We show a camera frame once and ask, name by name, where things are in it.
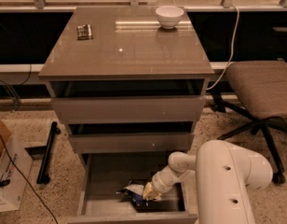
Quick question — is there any white cable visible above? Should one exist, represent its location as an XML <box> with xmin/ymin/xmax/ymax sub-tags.
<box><xmin>163</xmin><ymin>0</ymin><xmax>240</xmax><ymax>91</ymax></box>

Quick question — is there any grey drawer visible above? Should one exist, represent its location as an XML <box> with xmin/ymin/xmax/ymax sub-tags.
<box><xmin>69</xmin><ymin>133</ymin><xmax>194</xmax><ymax>153</ymax></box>
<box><xmin>67</xmin><ymin>152</ymin><xmax>198</xmax><ymax>224</ymax></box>
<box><xmin>51</xmin><ymin>96</ymin><xmax>205</xmax><ymax>124</ymax></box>

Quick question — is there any brown cardboard box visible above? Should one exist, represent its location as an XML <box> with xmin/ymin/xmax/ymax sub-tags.
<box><xmin>0</xmin><ymin>113</ymin><xmax>12</xmax><ymax>156</ymax></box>

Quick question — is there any grey middle drawer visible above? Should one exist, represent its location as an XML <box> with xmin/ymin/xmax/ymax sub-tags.
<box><xmin>69</xmin><ymin>133</ymin><xmax>194</xmax><ymax>153</ymax></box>

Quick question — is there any black cable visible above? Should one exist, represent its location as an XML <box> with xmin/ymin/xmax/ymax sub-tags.
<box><xmin>0</xmin><ymin>124</ymin><xmax>60</xmax><ymax>224</ymax></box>

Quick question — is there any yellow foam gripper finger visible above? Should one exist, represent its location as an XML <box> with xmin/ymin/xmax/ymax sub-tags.
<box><xmin>143</xmin><ymin>183</ymin><xmax>161</xmax><ymax>201</ymax></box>

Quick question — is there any white cardboard box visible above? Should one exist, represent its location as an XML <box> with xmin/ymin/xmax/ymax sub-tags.
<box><xmin>0</xmin><ymin>135</ymin><xmax>33</xmax><ymax>212</ymax></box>

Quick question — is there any small dark snack bar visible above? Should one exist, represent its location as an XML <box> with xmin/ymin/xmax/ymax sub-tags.
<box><xmin>76</xmin><ymin>24</ymin><xmax>93</xmax><ymax>40</ymax></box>

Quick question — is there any white bowl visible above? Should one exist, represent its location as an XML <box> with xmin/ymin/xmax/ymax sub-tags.
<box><xmin>156</xmin><ymin>6</ymin><xmax>184</xmax><ymax>29</ymax></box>

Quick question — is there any brown office chair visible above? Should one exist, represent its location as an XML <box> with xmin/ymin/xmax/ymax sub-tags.
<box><xmin>210</xmin><ymin>61</ymin><xmax>287</xmax><ymax>185</ymax></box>

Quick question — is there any grey top drawer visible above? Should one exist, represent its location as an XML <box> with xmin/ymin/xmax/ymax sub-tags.
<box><xmin>51</xmin><ymin>96</ymin><xmax>205</xmax><ymax>124</ymax></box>

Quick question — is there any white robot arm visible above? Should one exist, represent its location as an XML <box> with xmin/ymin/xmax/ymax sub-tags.
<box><xmin>143</xmin><ymin>140</ymin><xmax>273</xmax><ymax>224</ymax></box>

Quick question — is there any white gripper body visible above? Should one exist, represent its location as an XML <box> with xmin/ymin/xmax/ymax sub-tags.
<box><xmin>151</xmin><ymin>166</ymin><xmax>194</xmax><ymax>194</ymax></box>

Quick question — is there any black metal bar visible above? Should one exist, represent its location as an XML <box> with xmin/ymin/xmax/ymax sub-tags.
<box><xmin>36</xmin><ymin>121</ymin><xmax>61</xmax><ymax>184</ymax></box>

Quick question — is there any grey bottom drawer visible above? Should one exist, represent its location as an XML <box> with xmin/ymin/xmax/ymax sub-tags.
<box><xmin>67</xmin><ymin>152</ymin><xmax>198</xmax><ymax>224</ymax></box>

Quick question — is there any grey drawer cabinet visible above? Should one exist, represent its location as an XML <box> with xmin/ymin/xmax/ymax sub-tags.
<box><xmin>38</xmin><ymin>6</ymin><xmax>215</xmax><ymax>161</ymax></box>

